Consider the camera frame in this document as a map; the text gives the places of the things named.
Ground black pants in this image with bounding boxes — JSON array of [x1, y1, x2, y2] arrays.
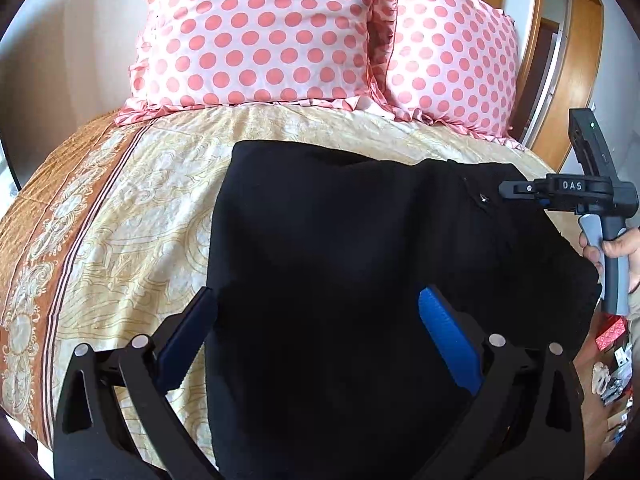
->
[[205, 141, 600, 479]]

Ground person right hand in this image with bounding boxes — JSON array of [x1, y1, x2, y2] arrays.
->
[[578, 228, 640, 292]]

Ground white items on floor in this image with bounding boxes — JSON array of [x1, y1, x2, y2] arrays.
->
[[591, 344, 634, 444]]

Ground red gift bag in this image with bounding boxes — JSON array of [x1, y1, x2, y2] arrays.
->
[[596, 313, 627, 352]]

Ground right pink polka-dot pillow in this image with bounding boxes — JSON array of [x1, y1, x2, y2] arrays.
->
[[369, 0, 518, 146]]

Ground pink polka-dot pillow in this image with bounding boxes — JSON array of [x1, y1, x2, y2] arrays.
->
[[369, 0, 518, 146], [116, 0, 384, 125]]

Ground cream patterned bedspread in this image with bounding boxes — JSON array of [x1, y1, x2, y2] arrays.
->
[[0, 102, 582, 466]]

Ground left pink polka-dot pillow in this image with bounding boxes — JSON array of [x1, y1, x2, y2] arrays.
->
[[116, 0, 384, 125]]

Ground wooden door frame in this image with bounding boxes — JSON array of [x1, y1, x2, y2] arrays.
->
[[518, 0, 604, 170]]

